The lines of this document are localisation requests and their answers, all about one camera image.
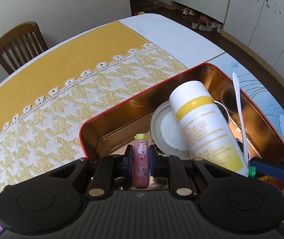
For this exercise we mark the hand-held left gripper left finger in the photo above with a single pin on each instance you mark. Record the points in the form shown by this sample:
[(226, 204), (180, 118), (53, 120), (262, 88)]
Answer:
[(129, 158)]

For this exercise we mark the pink cartoon lip balm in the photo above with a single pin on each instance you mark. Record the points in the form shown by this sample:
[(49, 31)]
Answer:
[(140, 159)]

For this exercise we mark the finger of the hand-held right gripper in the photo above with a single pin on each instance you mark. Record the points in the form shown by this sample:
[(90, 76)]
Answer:
[(269, 167)]

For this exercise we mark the doormat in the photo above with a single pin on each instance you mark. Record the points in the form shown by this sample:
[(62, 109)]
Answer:
[(147, 5)]

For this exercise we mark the red metal tin box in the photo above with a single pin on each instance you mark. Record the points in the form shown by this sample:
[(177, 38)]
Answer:
[(132, 109)]

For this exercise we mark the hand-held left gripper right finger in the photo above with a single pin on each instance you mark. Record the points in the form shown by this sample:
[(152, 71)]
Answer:
[(153, 159)]

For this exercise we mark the yellow patterned tablecloth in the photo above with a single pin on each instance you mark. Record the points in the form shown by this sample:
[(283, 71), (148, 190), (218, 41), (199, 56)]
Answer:
[(57, 119)]

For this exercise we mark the row of shoes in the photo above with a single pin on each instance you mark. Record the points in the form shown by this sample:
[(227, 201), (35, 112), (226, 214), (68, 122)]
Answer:
[(201, 25)]

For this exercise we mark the white lower cabinet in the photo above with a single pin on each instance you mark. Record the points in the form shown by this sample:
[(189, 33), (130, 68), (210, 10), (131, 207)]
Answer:
[(256, 17)]

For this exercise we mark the wooden chair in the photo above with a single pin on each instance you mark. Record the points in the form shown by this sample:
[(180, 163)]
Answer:
[(17, 47)]

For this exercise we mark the white yellow plastic bottle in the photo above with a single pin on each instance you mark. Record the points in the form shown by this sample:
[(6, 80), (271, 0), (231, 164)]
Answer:
[(201, 124)]

